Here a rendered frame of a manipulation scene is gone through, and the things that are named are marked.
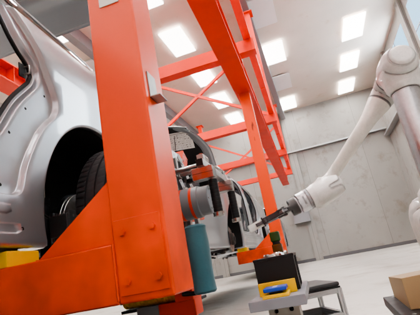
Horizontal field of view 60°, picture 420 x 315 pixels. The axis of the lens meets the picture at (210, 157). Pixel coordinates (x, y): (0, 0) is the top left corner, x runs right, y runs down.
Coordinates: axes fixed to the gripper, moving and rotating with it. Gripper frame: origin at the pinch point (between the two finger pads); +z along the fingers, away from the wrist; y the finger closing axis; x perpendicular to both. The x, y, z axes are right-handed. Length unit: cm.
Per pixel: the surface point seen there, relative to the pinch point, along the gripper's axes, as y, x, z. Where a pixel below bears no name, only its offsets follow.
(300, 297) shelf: 47, 28, -3
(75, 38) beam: -520, -618, 188
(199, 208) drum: 10.3, -16.4, 17.8
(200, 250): 20.8, 0.8, 22.6
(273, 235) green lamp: 7.0, 7.1, -4.7
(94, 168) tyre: 29, -47, 47
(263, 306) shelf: 46, 26, 8
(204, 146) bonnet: -305, -154, 22
